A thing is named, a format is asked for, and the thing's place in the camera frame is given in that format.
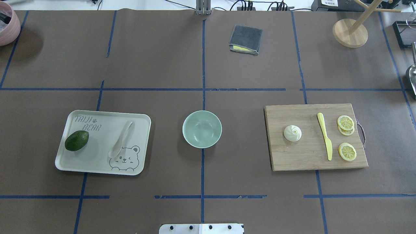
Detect grey folded cloth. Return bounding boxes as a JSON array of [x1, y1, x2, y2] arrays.
[[229, 25, 263, 55]]

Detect yellow plastic knife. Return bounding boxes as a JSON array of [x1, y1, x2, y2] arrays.
[[317, 112, 333, 161]]

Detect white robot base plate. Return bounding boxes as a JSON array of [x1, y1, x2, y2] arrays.
[[159, 223, 245, 234]]

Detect green avocado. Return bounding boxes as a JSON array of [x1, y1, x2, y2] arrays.
[[64, 130, 89, 151]]

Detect pink ice bowl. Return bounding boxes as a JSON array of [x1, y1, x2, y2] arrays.
[[0, 1, 21, 46]]

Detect single lemon slice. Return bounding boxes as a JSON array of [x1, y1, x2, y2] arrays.
[[338, 143, 357, 162]]

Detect black tray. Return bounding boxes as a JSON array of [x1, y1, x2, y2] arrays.
[[392, 21, 416, 48]]

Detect upper top lemon slice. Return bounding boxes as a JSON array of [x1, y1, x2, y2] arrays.
[[337, 115, 354, 131]]

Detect white steamed bun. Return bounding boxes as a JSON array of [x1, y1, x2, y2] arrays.
[[283, 125, 303, 142]]

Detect metal scoop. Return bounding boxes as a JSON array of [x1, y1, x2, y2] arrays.
[[405, 42, 416, 98]]

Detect cream bear serving tray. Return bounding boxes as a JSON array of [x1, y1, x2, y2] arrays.
[[55, 110, 151, 176]]

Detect mint green bowl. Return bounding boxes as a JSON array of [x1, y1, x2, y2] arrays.
[[182, 110, 222, 149]]

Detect wooden stand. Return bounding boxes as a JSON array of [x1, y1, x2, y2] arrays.
[[332, 0, 401, 48]]

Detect wooden cutting board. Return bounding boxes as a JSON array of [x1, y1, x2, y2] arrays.
[[264, 103, 368, 171]]

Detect white ceramic spoon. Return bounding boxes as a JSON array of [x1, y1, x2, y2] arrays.
[[108, 121, 134, 158]]

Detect aluminium frame post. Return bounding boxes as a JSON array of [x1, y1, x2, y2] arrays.
[[196, 0, 212, 15]]

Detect lower hidden lemon slice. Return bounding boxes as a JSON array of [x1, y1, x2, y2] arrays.
[[338, 126, 355, 136]]

